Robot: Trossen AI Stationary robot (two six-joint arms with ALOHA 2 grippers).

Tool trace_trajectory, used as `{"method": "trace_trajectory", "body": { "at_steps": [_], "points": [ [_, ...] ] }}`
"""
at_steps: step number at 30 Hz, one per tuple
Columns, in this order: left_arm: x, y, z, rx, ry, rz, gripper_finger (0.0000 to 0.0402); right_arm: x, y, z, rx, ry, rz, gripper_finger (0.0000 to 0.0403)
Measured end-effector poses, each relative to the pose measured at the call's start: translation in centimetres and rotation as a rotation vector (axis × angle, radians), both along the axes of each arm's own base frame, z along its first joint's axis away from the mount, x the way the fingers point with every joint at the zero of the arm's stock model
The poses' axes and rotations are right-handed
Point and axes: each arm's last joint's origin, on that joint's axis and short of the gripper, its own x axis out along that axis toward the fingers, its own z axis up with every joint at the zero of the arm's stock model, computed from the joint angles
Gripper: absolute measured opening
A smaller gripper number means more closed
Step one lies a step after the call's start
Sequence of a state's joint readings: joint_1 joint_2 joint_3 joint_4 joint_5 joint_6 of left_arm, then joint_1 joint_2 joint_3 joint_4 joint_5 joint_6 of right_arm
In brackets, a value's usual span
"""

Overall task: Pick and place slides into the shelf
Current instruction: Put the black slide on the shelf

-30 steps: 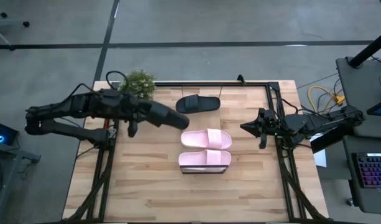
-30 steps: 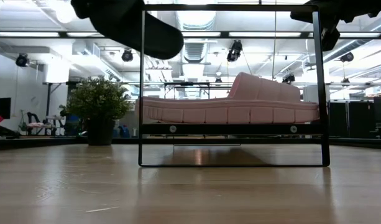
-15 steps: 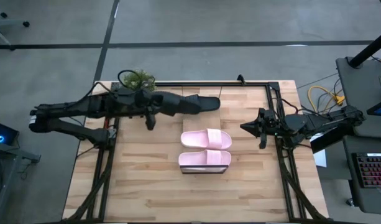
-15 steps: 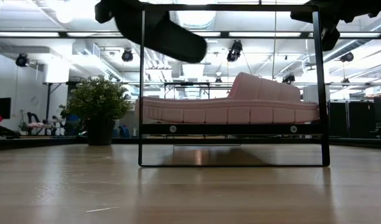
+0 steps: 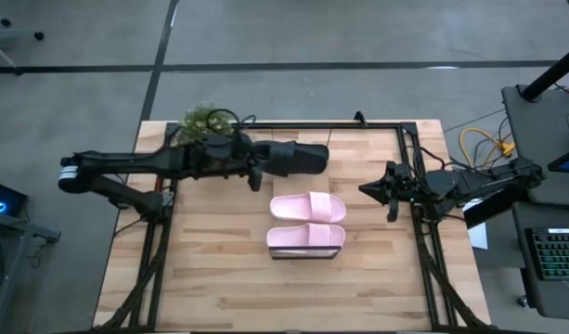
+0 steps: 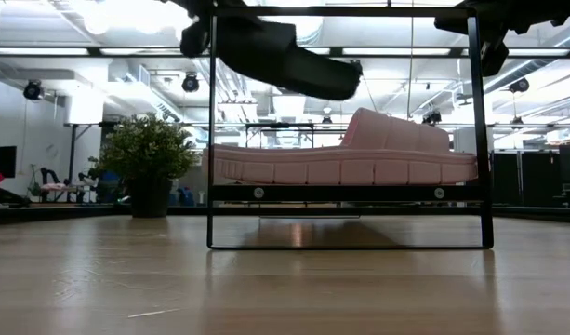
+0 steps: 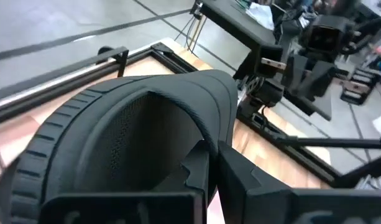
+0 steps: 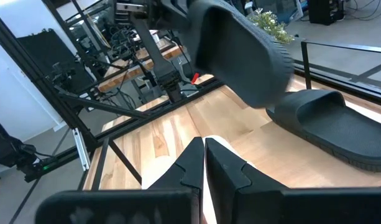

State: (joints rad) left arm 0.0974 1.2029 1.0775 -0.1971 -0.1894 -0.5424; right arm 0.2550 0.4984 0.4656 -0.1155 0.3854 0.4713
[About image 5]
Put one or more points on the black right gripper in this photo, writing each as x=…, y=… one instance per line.
x=404, y=185

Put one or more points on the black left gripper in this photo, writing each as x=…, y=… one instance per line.
x=228, y=155

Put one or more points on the black slide sandal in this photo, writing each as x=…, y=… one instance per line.
x=302, y=158

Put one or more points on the pink slide sandal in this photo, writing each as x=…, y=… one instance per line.
x=307, y=207
x=307, y=235

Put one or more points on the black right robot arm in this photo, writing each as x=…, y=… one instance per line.
x=479, y=183

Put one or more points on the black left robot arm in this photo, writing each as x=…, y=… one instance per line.
x=135, y=162

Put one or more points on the small green potted plant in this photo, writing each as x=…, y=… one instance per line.
x=196, y=123

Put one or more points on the white paper sheet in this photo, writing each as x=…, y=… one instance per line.
x=479, y=234

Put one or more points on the black stand bar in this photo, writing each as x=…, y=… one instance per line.
x=497, y=206

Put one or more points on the grey desk with laptop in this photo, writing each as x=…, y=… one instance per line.
x=539, y=139

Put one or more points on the black caster wheel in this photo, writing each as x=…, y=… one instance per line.
x=524, y=301

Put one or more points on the backlit computer keyboard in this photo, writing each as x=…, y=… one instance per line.
x=558, y=255

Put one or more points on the grey desk with keyboard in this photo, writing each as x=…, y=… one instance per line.
x=553, y=297

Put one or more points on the black pole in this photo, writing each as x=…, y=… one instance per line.
x=551, y=74

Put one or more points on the computer case with blue light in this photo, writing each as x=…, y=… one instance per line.
x=3, y=197

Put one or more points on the grey metal cart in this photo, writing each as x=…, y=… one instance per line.
x=10, y=246

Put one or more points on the office chair base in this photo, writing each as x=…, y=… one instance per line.
x=1, y=39

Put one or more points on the wooden shelf with black frame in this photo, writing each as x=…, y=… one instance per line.
x=300, y=183

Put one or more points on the black aluminium table frame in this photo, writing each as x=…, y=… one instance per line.
x=312, y=125

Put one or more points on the small black camera mount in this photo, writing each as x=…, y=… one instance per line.
x=359, y=118

